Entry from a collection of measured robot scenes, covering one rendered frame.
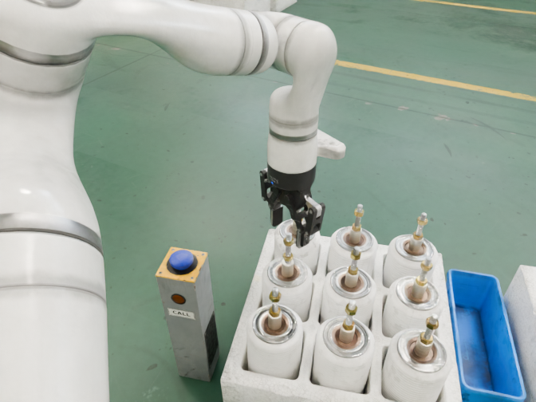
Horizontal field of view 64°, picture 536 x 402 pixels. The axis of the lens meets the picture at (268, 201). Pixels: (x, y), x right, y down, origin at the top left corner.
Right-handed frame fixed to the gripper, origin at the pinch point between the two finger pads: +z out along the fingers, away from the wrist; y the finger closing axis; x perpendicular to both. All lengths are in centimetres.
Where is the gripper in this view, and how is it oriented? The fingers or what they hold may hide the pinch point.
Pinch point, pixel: (289, 229)
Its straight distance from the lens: 74.5
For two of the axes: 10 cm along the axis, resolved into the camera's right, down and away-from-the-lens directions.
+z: 0.0, 7.9, 6.2
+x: 8.0, -3.7, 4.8
